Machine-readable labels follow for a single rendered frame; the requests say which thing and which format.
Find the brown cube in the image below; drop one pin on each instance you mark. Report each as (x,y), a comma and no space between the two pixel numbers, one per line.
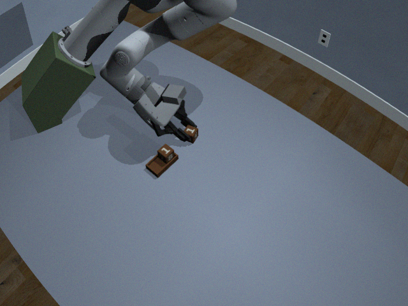
(192,132)
(166,153)

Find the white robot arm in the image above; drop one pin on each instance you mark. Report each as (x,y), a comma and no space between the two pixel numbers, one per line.
(186,18)

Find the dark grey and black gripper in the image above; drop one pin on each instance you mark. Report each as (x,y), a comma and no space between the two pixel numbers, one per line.
(160,116)

